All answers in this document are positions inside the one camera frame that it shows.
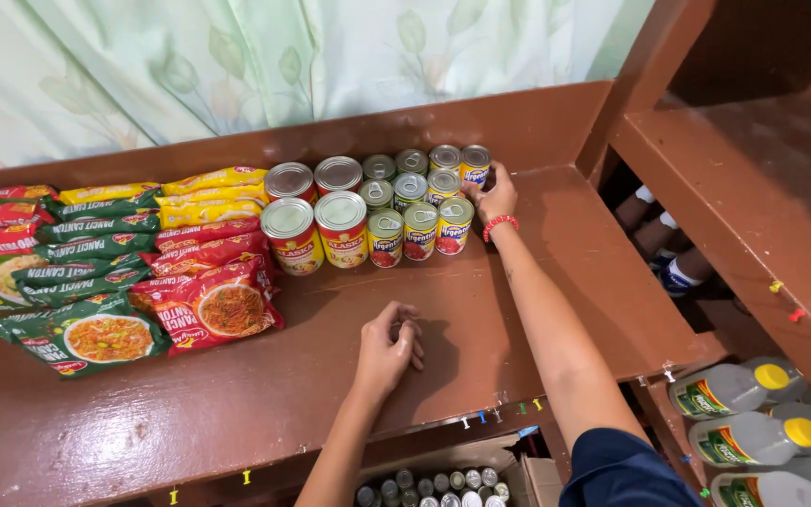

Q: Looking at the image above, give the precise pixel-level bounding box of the person's left hand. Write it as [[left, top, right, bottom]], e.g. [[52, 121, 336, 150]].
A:
[[353, 301, 425, 399]]

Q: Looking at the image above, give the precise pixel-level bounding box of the person's right hand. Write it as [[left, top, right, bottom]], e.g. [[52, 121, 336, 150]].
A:
[[462, 161, 520, 230]]

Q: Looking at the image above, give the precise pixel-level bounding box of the single yellow-label tin can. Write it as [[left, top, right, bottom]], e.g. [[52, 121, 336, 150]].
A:
[[459, 144, 493, 191]]

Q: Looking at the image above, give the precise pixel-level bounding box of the cluster of small yellow-label tins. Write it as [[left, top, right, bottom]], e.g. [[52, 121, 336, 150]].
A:
[[358, 144, 477, 269]]

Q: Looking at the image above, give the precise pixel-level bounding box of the brown wooden shelf unit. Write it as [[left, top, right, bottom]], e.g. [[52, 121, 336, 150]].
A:
[[0, 0, 811, 507]]

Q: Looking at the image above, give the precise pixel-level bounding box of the large red-label milk can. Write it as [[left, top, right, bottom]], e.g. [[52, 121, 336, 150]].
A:
[[313, 190, 370, 270], [260, 197, 325, 277], [313, 155, 364, 198], [264, 162, 318, 207]]

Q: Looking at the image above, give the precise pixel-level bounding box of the brown bottle with white cap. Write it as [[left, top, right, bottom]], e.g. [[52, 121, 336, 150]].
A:
[[633, 210, 681, 263], [657, 246, 716, 298], [615, 184, 658, 233]]

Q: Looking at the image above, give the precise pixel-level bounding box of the batch of tins in carton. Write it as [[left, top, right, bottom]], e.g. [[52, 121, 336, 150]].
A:
[[355, 466, 512, 507]]

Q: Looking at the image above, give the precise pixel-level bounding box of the red noodle packet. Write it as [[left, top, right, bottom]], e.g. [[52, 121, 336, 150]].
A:
[[142, 232, 271, 277], [129, 255, 285, 358], [155, 217, 263, 253]]

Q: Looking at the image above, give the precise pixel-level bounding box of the cardboard carton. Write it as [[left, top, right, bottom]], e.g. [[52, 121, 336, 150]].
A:
[[353, 434, 565, 507]]

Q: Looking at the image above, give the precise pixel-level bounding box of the yellow noodle packet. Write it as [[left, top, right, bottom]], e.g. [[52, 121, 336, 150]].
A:
[[155, 184, 270, 208], [161, 166, 270, 197], [58, 182, 162, 206], [158, 199, 266, 230]]

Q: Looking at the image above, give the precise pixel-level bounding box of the pale green floral curtain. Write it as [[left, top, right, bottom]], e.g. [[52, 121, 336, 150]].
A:
[[0, 0, 657, 177]]

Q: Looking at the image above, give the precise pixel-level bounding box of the dark blue sleeve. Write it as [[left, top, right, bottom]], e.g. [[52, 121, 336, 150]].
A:
[[558, 427, 704, 507]]

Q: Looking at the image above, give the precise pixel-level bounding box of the clear bottle with yellow cap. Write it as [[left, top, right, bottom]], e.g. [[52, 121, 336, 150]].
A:
[[709, 456, 811, 507], [688, 401, 811, 470], [669, 355, 809, 422]]

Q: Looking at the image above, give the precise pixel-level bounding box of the stack of green noodle packets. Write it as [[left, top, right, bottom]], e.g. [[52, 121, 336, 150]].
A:
[[0, 189, 173, 380]]

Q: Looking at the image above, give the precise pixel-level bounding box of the red beaded bracelet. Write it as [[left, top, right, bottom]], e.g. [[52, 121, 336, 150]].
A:
[[482, 215, 520, 245]]

